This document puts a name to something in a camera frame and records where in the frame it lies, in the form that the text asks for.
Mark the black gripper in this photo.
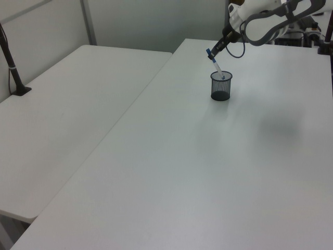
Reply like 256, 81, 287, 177
209, 30, 241, 58

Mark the blue and white marker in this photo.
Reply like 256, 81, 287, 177
206, 48, 226, 80

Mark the black mesh pen cup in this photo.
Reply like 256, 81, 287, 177
210, 70, 234, 102

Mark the dark background equipment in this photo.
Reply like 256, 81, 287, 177
275, 18, 326, 48

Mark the white side table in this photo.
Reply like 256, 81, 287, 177
0, 44, 174, 224

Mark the grey looped gripper cable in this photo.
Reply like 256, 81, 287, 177
225, 24, 247, 58

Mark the grey arm cable sleeve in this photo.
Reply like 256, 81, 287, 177
239, 0, 328, 47

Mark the black clamped camera stand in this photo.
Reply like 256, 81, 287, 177
317, 11, 333, 55

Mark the white partition post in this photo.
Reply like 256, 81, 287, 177
79, 0, 97, 45

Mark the black pole camera stand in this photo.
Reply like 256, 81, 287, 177
0, 22, 32, 96

